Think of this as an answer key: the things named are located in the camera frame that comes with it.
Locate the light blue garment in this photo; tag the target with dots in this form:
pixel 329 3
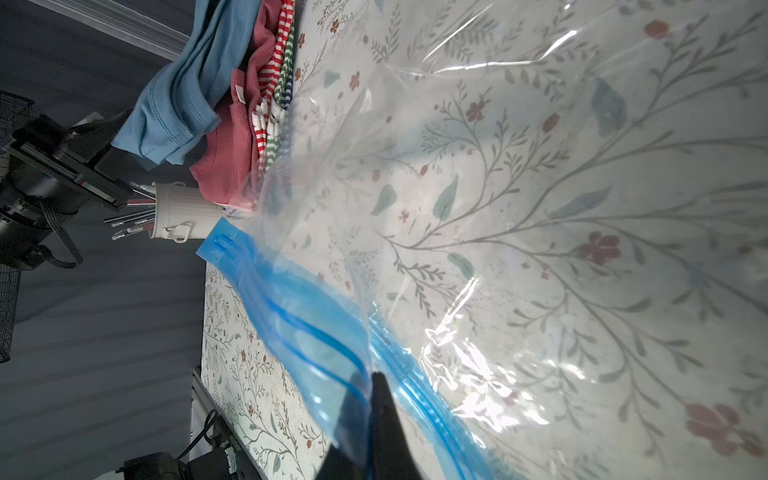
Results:
pixel 176 108

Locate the maroon garment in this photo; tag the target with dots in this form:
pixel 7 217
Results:
pixel 231 151

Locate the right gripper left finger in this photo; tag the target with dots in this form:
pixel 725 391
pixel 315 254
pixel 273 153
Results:
pixel 336 466

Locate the pens in mug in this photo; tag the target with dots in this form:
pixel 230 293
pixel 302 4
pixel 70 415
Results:
pixel 141 214

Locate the red white striped tank top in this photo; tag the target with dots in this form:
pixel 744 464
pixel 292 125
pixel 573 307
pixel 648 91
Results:
pixel 267 76

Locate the clear vacuum bag blue zipper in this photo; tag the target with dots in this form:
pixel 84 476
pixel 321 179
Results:
pixel 544 221

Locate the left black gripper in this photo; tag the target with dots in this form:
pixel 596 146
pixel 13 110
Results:
pixel 54 171

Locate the white mug pen holder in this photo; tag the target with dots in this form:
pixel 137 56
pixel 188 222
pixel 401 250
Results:
pixel 183 214

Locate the green white striped tank top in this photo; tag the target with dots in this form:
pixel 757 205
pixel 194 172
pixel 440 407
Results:
pixel 281 100

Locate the black wire mesh basket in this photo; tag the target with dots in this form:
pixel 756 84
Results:
pixel 14 111

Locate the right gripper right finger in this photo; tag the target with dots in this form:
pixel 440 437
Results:
pixel 390 457

